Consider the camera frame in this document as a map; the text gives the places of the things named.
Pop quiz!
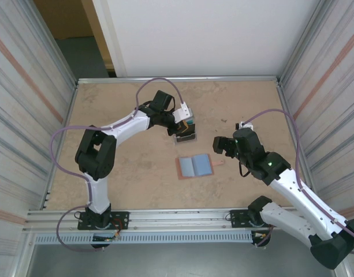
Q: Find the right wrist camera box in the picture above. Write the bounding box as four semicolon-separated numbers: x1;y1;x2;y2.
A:
235;121;255;131

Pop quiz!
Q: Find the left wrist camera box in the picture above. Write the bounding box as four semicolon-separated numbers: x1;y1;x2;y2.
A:
173;103;192;122

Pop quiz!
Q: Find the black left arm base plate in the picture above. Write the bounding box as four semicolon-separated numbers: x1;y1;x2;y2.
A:
77;211;130;231

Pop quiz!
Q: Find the grey slotted cable duct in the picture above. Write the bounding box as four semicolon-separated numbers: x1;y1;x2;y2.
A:
33;233;254;245

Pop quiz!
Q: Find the aluminium table edge rail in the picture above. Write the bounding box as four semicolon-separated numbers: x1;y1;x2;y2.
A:
45;80;79;210
275;80;321;206
77;75;281;86

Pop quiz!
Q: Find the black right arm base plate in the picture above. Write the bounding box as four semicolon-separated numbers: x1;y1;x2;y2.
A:
230;209;263;229

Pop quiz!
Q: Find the aluminium mounting rail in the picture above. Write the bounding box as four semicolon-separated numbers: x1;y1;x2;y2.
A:
20;206;338;231

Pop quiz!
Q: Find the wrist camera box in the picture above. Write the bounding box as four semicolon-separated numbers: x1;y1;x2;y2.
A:
235;121;255;131
173;103;192;122

